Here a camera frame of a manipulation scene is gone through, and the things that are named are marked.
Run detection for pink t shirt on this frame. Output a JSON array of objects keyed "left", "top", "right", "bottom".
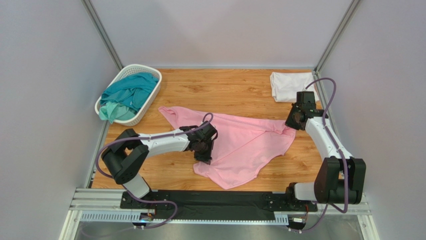
[{"left": 158, "top": 106, "right": 297, "bottom": 191}]

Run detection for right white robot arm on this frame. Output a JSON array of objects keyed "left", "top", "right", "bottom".
[{"left": 285, "top": 91, "right": 367, "bottom": 205}]

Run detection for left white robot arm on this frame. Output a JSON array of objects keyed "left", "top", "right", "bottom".
[{"left": 100, "top": 121, "right": 218, "bottom": 199}]

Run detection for folded white t shirt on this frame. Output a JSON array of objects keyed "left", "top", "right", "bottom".
[{"left": 269, "top": 72, "right": 320, "bottom": 103}]

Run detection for white plastic laundry basket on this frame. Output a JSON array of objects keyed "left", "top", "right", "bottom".
[{"left": 94, "top": 64, "right": 162, "bottom": 127}]

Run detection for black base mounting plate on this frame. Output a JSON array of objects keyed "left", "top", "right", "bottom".
[{"left": 120, "top": 190, "right": 318, "bottom": 221}]

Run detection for teal t shirt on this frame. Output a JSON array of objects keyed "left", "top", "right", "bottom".
[{"left": 100, "top": 72, "right": 159, "bottom": 112}]

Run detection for mint green t shirt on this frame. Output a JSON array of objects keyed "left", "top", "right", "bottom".
[{"left": 98, "top": 102, "right": 137, "bottom": 124}]

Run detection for right aluminium corner post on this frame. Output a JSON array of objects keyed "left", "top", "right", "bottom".
[{"left": 312, "top": 0, "right": 362, "bottom": 161}]

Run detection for aluminium corner post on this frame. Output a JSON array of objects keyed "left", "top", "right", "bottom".
[
  {"left": 80, "top": 0, "right": 124, "bottom": 189},
  {"left": 312, "top": 0, "right": 362, "bottom": 161}
]

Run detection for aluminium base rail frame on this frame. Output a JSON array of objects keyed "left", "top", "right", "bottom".
[{"left": 59, "top": 187, "right": 380, "bottom": 240}]

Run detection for left aluminium corner post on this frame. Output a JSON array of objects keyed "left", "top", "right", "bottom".
[{"left": 80, "top": 0, "right": 124, "bottom": 189}]

